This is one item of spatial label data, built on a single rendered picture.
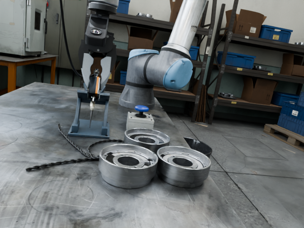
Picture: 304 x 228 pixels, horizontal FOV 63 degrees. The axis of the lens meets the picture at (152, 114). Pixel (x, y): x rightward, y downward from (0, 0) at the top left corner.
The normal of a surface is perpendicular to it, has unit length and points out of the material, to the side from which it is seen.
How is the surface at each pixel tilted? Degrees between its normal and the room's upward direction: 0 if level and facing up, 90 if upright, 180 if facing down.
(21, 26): 90
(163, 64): 70
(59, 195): 0
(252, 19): 94
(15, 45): 89
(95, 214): 0
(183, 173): 90
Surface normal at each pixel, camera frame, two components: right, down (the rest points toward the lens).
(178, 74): 0.72, 0.40
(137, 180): 0.37, 0.28
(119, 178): -0.15, 0.21
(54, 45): 0.12, 0.25
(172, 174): -0.43, 0.15
